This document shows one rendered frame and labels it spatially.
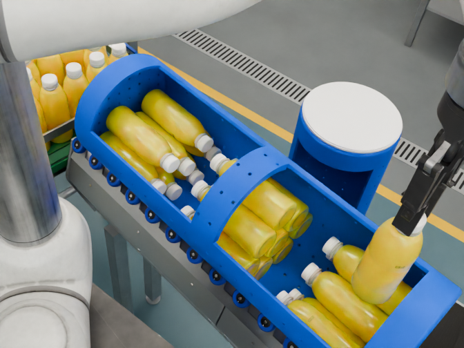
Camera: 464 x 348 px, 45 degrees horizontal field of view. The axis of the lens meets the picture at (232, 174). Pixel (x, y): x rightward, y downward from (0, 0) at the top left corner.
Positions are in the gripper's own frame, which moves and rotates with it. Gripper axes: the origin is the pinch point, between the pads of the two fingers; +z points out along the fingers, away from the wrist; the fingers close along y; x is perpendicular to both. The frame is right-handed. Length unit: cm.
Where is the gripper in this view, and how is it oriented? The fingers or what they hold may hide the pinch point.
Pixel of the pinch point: (418, 206)
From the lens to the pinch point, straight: 81.1
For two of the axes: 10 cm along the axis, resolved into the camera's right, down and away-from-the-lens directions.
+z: -0.9, 6.4, 7.6
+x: -7.0, -5.8, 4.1
